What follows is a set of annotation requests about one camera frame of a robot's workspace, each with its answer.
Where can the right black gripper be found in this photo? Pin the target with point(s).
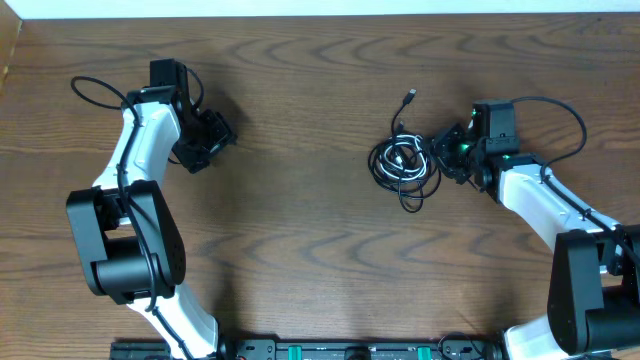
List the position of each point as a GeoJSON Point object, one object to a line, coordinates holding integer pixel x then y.
{"type": "Point", "coordinates": [441, 142]}

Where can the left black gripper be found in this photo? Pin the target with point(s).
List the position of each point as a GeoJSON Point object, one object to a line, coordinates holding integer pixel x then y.
{"type": "Point", "coordinates": [223, 133]}

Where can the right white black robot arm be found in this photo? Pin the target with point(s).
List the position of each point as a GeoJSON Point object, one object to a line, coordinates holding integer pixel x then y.
{"type": "Point", "coordinates": [593, 298]}

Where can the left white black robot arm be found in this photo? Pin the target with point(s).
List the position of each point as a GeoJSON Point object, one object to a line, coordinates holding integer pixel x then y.
{"type": "Point", "coordinates": [127, 240]}

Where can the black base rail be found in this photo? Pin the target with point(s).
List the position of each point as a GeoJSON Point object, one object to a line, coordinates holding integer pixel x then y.
{"type": "Point", "coordinates": [266, 349]}

